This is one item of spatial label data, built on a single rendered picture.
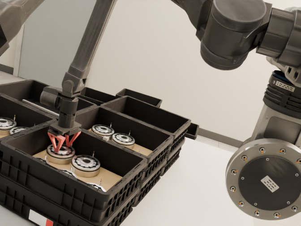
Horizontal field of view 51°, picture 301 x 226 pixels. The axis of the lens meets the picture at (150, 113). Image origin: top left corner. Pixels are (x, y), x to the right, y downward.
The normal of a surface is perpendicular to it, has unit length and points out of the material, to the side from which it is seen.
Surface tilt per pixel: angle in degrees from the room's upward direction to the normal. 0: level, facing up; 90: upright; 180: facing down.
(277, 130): 90
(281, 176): 90
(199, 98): 90
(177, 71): 90
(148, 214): 0
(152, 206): 0
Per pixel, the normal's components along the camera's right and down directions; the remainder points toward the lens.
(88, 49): -0.14, 0.20
